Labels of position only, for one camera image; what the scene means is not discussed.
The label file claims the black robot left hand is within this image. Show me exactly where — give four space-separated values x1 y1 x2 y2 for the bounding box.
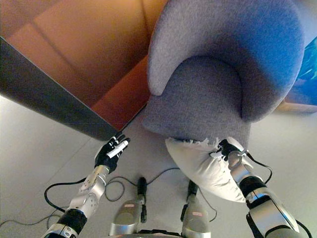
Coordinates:
94 132 131 174

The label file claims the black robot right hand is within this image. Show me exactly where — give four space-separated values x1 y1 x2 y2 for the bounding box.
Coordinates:
210 139 240 162

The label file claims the white fringed pillow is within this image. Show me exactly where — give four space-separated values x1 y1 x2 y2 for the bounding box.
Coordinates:
165 137 248 203

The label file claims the gray fabric tub armchair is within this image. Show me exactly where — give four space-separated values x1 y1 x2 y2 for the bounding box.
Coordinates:
142 0 305 149

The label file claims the silver robot left leg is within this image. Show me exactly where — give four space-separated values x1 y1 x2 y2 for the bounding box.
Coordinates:
108 177 149 236

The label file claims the silver robot leg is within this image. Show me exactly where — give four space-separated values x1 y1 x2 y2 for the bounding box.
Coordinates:
180 179 212 238
108 177 149 236

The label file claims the silver robot right leg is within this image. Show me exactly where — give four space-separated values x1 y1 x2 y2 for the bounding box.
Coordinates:
180 179 212 238

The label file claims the wooden planter box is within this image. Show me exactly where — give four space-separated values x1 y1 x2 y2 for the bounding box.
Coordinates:
282 85 317 115

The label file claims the green leafy potted plant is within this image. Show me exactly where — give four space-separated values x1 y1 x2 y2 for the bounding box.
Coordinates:
297 37 317 87

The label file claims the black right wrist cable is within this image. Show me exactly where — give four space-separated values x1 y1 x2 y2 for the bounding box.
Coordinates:
244 150 273 184

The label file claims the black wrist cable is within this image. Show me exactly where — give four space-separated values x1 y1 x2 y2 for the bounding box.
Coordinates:
44 177 87 214
244 150 273 184

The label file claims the thin black floor cable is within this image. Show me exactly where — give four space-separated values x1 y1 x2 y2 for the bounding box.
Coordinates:
104 167 180 201

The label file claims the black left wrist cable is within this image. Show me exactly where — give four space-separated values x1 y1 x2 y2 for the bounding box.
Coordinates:
44 177 87 214

